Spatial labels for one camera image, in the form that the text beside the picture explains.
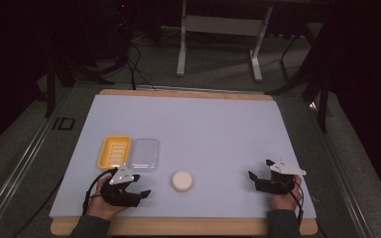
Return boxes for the person's right hand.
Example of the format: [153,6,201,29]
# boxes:
[270,175,304,212]

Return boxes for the metal floor rail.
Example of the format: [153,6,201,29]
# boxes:
[0,86,74,238]
[306,98,375,238]

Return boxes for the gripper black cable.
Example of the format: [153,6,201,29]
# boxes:
[285,178,306,229]
[81,167,119,216]

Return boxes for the wooden table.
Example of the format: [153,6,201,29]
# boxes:
[50,88,319,237]

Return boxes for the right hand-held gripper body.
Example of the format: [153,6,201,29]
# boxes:
[254,159,308,195]

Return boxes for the white desk frame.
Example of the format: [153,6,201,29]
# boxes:
[176,0,275,83]

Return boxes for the yellow soap dish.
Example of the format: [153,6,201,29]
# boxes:
[97,134,134,172]

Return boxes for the black stand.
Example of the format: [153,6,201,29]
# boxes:
[44,49,115,119]
[265,19,332,134]

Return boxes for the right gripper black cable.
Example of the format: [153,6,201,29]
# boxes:
[285,178,306,229]

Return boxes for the pale table mat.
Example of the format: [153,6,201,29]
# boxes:
[49,94,318,220]

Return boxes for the person's left hand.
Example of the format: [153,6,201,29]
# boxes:
[85,175,127,222]

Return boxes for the clear plastic lid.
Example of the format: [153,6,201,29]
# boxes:
[129,137,162,174]

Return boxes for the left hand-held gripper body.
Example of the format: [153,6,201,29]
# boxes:
[99,165,142,208]

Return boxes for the black floor cables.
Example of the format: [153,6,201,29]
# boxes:
[124,41,159,91]

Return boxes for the round white soap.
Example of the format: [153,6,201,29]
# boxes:
[171,170,194,193]

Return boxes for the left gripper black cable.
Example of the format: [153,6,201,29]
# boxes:
[81,167,119,216]

